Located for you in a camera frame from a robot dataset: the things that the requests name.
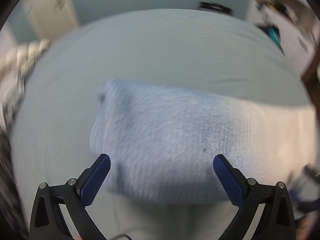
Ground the black teal bag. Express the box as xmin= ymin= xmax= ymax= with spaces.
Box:
xmin=257 ymin=24 xmax=284 ymax=54

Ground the white cabinet with handles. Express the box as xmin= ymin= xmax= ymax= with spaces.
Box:
xmin=246 ymin=0 xmax=319 ymax=76

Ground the dark plaid garment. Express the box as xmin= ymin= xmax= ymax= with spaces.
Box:
xmin=1 ymin=134 xmax=29 ymax=239

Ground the brown wooden chair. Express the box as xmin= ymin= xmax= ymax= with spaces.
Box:
xmin=302 ymin=49 xmax=319 ymax=121

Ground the white blue knit sweater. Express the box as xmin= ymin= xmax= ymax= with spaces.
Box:
xmin=89 ymin=79 xmax=318 ymax=204

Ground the black box behind bed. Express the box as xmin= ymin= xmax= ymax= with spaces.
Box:
xmin=198 ymin=2 xmax=233 ymax=15

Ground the white door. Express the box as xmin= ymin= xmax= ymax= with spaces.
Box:
xmin=22 ymin=0 xmax=80 ymax=40

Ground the white puffer jacket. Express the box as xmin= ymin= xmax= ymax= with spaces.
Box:
xmin=1 ymin=38 xmax=51 ymax=81

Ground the teal bed sheet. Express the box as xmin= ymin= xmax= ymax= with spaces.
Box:
xmin=11 ymin=9 xmax=315 ymax=239

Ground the striped grey clothing pile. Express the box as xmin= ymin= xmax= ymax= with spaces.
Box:
xmin=1 ymin=72 xmax=25 ymax=134

